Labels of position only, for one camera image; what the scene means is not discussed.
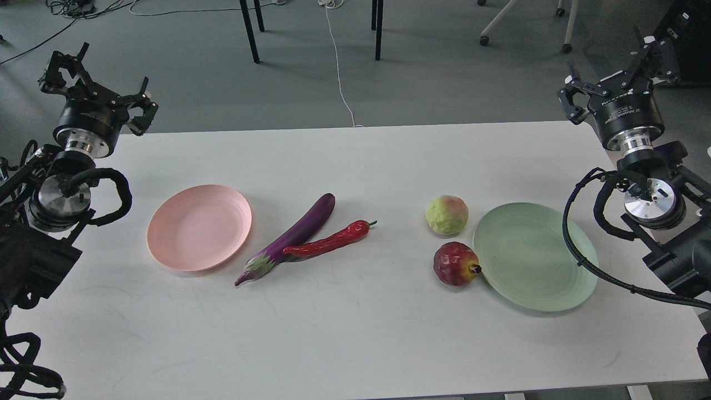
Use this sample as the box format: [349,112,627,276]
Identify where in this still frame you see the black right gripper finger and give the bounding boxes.
[557,60,602,126]
[625,26,680,88]

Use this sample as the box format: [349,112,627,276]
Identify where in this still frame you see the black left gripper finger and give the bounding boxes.
[38,42,92,94]
[114,77,158,136]

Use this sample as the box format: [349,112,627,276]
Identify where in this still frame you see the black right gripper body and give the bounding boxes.
[589,78,665,151]

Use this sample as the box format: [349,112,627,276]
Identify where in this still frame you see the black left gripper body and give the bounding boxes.
[53,83,139,158]

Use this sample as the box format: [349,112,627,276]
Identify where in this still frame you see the green pink peach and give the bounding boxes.
[425,195,469,236]

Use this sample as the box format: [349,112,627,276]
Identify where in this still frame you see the purple eggplant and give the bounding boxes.
[234,193,336,286]

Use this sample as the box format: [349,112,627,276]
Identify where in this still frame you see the red pomegranate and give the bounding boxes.
[433,242,483,288]

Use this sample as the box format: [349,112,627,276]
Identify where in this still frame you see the red chili pepper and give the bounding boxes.
[282,220,378,258]

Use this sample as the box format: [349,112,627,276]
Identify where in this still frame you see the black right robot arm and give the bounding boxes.
[558,28,710,311]

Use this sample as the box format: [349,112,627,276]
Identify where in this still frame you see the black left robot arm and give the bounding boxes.
[1,43,158,399]

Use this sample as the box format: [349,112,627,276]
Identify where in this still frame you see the black equipment cart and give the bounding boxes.
[654,1,710,86]

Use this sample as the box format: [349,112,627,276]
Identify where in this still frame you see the pink plate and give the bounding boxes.
[146,184,252,272]

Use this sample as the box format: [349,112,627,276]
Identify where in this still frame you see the white office chair base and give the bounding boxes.
[478,1,582,54]

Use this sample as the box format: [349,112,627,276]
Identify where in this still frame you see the green plate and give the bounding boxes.
[473,202,598,312]

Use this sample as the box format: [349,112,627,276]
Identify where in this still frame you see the black table leg pair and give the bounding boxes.
[370,0,384,61]

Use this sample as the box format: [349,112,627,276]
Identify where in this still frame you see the black floor cables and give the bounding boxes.
[0,0,278,66]

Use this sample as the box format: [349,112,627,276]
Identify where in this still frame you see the white floor cable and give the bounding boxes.
[318,0,365,128]

